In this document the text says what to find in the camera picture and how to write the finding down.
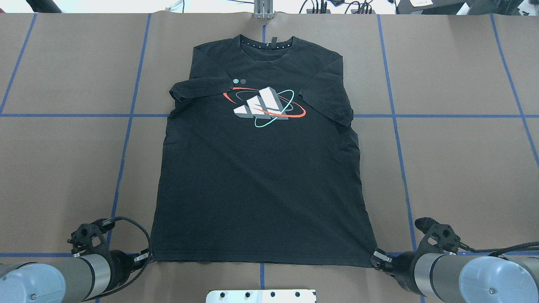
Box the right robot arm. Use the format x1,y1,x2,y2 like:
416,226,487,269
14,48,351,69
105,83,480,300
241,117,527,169
370,250,539,303

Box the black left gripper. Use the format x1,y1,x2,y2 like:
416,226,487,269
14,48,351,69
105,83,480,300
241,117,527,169
108,249,151,287

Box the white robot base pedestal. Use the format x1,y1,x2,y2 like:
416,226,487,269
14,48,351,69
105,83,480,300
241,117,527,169
205,289,318,303

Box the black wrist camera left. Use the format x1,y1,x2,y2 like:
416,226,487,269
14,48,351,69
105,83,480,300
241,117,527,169
67,218,115,256

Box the black printed t-shirt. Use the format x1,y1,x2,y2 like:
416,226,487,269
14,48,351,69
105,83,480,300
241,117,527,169
151,35,377,267

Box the grey hub with orange ports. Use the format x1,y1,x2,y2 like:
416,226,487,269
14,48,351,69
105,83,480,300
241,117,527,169
304,0,331,15

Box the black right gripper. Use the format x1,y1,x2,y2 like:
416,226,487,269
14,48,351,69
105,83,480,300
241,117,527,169
370,249,420,284

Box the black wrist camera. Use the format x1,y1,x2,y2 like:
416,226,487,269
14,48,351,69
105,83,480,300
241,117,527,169
414,217,469,254
67,218,115,256

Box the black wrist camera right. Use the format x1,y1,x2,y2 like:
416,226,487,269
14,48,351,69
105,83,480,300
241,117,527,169
414,217,469,254

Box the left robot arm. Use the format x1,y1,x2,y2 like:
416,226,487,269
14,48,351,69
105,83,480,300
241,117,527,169
0,249,152,303

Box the grey aluminium post bracket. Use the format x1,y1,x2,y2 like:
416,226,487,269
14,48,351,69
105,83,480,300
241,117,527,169
253,0,275,20

